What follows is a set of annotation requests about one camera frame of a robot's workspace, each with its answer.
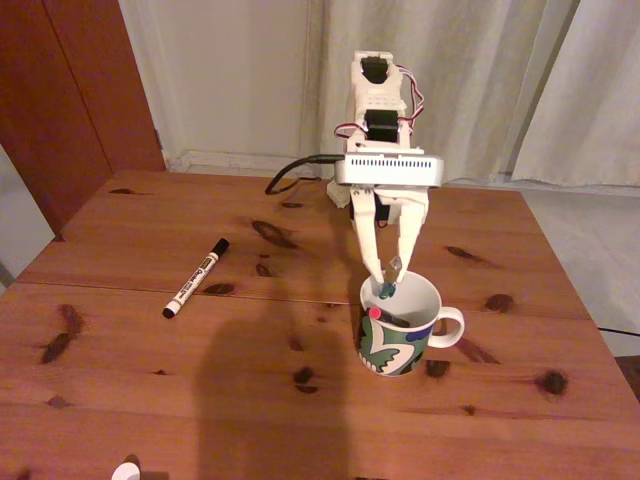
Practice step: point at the silver camera box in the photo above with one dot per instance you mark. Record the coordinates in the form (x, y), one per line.
(390, 171)

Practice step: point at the small white round object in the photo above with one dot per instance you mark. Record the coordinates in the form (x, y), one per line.
(125, 472)

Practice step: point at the brown wooden door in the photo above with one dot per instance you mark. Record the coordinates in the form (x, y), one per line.
(50, 100)

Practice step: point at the white mug with green pattern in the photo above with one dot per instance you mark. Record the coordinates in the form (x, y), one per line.
(395, 350)

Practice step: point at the white marker with black cap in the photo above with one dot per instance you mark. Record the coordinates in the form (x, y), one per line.
(192, 282)

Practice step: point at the black pen with red end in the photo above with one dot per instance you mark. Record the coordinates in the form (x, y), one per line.
(395, 320)

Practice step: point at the white curtain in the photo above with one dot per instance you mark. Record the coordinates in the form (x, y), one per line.
(590, 110)
(475, 75)

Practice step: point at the clear green pen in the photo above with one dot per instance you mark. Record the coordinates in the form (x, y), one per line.
(389, 280)

